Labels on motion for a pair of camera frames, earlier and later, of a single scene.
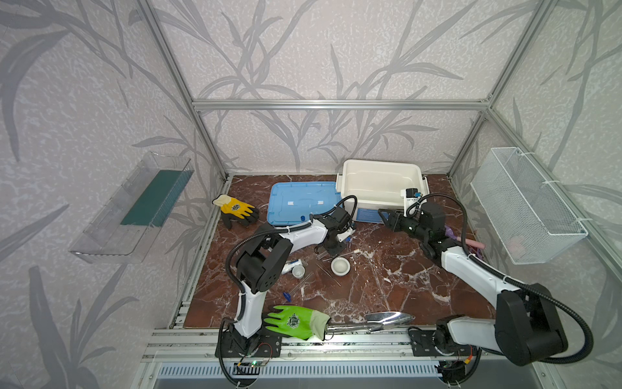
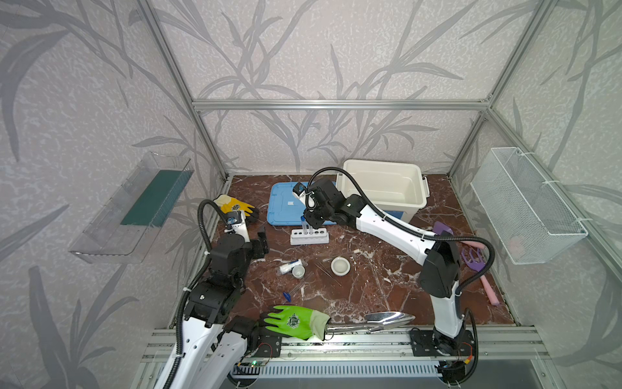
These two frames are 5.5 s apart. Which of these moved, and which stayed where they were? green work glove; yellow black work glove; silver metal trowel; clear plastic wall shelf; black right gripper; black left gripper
Moved: black left gripper; black right gripper
Stayed: green work glove; clear plastic wall shelf; silver metal trowel; yellow black work glove
